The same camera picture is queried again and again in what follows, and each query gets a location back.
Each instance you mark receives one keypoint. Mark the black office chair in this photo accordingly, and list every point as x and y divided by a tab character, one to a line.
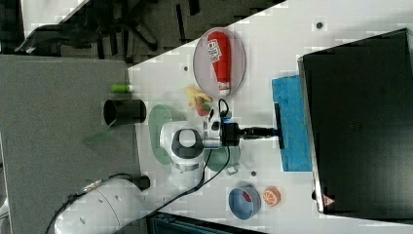
95	20

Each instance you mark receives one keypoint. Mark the green spatula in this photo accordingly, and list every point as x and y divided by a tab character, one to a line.
97	137

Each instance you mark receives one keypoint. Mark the green cup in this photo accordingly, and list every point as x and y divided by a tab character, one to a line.
215	159

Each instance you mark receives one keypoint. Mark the yellow toy banana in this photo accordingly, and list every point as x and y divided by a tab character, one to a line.
196	96

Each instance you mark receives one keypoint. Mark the grey round plate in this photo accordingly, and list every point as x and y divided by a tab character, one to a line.
203	69

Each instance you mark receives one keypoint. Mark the small red toy in cup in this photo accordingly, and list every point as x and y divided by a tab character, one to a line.
246	196

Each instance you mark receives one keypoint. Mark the orange slice toy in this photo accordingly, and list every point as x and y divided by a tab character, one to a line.
271	196

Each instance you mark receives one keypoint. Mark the green perforated colander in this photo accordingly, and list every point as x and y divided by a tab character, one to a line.
159	115

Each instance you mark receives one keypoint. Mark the black toaster oven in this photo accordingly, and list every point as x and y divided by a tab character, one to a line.
346	117

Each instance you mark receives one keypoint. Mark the black pot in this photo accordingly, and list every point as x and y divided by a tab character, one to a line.
124	112

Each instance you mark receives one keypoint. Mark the red toy strawberry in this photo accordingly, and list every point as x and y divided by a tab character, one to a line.
203	109

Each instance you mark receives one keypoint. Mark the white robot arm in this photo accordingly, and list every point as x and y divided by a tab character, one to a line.
111	203

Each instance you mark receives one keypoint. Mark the green bottle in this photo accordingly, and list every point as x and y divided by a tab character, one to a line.
121	89

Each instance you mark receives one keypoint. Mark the red ketchup bottle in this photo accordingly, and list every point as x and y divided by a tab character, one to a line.
219	51

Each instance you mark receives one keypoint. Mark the blue cup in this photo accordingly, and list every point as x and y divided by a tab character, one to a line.
241	208

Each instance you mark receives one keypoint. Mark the black cylinder holder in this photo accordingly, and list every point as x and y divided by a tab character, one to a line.
142	182

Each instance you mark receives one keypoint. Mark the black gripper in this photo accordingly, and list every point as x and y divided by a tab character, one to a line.
231	133

